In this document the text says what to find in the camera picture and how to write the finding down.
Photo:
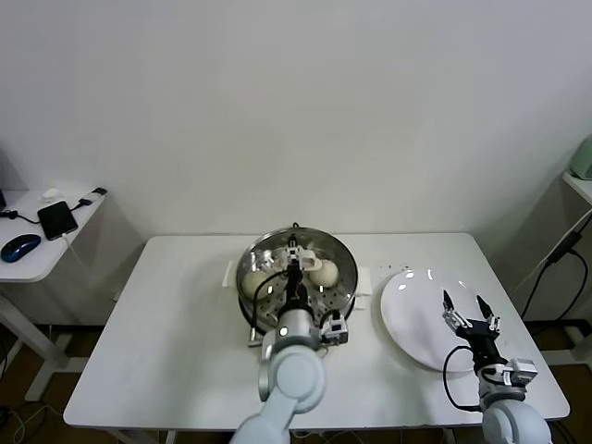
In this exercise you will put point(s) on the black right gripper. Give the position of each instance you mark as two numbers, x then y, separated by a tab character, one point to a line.
481	340

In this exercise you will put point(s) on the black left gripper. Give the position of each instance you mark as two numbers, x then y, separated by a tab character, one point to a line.
295	291

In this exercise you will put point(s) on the white steamed baozi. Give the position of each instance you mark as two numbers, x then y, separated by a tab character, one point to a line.
254	283
326	272

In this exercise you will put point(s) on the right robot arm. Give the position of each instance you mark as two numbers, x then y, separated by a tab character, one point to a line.
509	421

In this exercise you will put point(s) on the steel steamer basket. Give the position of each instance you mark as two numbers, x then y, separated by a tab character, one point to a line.
344	309

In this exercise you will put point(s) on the white round plate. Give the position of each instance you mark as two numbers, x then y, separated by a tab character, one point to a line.
416	314

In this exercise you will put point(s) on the black power adapter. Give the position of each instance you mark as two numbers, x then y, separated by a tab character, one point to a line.
565	246

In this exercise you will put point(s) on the mint green appliance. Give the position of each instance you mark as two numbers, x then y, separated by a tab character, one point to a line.
583	159

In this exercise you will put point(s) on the black usb adapter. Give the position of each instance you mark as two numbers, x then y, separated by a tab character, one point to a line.
98	191

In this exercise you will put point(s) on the black smartphone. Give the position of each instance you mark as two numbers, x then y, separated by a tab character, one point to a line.
57	220

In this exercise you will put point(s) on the small white object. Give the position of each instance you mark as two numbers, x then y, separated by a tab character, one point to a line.
50	194

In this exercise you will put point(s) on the white side table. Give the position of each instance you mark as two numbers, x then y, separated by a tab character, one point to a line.
28	273

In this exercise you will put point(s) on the blue computer mouse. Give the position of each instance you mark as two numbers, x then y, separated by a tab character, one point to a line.
19	246

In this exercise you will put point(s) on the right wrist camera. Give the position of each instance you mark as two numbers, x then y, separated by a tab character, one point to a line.
520	370

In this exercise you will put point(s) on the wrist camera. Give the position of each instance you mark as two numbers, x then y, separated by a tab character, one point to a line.
520	370
335	329

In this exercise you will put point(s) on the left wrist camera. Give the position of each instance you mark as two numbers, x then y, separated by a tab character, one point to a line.
335	329

